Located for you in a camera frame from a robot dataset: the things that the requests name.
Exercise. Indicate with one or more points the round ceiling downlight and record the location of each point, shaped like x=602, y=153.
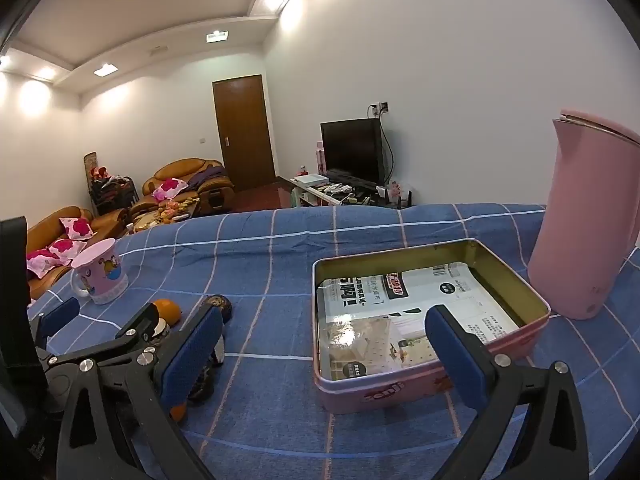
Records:
x=274, y=1
x=44, y=72

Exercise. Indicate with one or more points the black television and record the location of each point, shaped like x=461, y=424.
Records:
x=350, y=150

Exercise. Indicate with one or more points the pink kettle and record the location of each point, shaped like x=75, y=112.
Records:
x=575, y=210

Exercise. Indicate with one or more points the pink cartoon mug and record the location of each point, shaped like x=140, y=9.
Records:
x=100, y=275

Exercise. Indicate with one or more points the white flat box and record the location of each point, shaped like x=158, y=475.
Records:
x=310, y=179

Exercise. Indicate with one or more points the assorted food pile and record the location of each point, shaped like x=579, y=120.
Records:
x=167, y=210

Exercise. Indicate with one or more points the brown leather sofa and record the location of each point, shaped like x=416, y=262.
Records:
x=107, y=222

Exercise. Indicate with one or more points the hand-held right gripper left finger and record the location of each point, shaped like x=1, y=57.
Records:
x=190, y=355

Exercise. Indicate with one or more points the coffee table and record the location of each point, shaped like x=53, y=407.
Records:
x=142, y=223

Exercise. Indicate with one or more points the brown leather armchair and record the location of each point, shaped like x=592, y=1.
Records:
x=185, y=166

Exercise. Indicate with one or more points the low television stand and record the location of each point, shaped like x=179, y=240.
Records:
x=300, y=195

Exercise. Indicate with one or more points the patterned upright board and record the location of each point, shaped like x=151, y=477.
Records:
x=90, y=160

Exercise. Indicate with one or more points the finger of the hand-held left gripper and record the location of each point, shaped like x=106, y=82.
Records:
x=57, y=316
x=142, y=322

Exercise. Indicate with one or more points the brown wooden door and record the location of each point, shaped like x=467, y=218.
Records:
x=245, y=135

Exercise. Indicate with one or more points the purple blanket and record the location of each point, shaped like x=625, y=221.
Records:
x=210, y=177

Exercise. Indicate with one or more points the black router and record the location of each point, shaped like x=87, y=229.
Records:
x=405, y=200

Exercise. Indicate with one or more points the rectangular ceiling fixture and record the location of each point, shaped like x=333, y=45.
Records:
x=217, y=36

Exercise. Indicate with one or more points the pile of small electronics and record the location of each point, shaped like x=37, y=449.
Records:
x=345, y=195

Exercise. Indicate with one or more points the wall socket with plugs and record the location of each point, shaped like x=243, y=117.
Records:
x=380, y=108

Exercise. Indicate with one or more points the ceiling air vent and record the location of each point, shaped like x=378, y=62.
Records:
x=159, y=50

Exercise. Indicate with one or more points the printed paper liner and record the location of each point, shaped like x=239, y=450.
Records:
x=400, y=345

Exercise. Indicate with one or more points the smooth orange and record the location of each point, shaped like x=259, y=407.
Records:
x=168, y=310

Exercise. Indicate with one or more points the tall pink box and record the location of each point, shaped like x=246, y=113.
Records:
x=320, y=157

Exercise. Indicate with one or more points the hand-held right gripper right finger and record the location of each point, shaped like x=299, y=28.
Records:
x=455, y=360

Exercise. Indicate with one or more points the blue plaid cloth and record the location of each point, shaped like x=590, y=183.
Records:
x=280, y=270

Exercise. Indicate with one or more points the pink floral cushion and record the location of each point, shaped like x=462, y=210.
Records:
x=50, y=257
x=77, y=229
x=170, y=189

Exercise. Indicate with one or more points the square ceiling light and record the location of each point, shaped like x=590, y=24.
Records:
x=105, y=70

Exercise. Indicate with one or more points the black rack with bags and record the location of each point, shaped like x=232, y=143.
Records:
x=112, y=195

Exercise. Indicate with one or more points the pink tin box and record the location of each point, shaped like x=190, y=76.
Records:
x=380, y=390

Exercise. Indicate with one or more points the white floral plastic bag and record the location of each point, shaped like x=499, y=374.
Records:
x=395, y=190

